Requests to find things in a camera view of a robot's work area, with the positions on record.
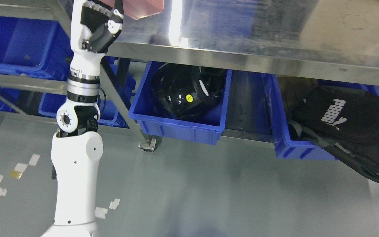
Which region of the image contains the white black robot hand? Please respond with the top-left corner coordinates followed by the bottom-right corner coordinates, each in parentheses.
top-left (70, 0), bottom-right (124, 80)

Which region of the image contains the pink plastic storage box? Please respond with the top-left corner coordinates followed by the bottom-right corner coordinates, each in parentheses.
top-left (123, 0), bottom-right (164, 20)

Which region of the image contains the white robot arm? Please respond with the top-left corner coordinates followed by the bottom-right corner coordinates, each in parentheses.
top-left (43, 75), bottom-right (104, 237)

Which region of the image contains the blue bin far left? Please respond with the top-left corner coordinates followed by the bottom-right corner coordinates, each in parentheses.
top-left (0, 16), bottom-right (73, 81)

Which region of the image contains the blue bin lower left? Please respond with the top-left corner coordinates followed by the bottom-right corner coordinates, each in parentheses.
top-left (38, 56), bottom-right (136, 128)

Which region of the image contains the black helmet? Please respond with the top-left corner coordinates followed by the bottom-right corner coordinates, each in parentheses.
top-left (151, 63), bottom-right (227, 121)

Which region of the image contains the blue bin with helmet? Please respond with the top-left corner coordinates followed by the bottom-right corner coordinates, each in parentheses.
top-left (129, 61), bottom-right (233, 145)

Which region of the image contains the blue bin with backpack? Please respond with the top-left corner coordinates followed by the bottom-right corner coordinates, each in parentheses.
top-left (260, 73), bottom-right (379, 161)

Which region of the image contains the black Puma backpack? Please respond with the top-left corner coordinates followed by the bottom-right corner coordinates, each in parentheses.
top-left (288, 85), bottom-right (379, 183)

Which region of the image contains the steel table frame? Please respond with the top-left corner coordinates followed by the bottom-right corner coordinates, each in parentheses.
top-left (0, 0), bottom-right (379, 152)

